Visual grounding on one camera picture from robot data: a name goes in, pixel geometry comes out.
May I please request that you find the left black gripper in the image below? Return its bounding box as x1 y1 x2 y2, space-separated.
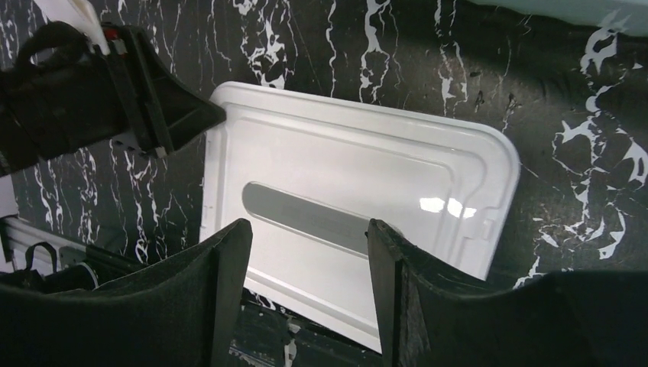
1 21 226 175

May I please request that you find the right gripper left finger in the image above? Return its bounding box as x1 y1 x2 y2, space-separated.
1 219 253 366

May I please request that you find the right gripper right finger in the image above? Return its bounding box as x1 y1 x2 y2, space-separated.
367 219 647 366

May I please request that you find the white bin lid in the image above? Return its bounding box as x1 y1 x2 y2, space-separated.
199 82 520 351

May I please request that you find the light blue plastic bin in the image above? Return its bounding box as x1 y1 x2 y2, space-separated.
475 0 647 37

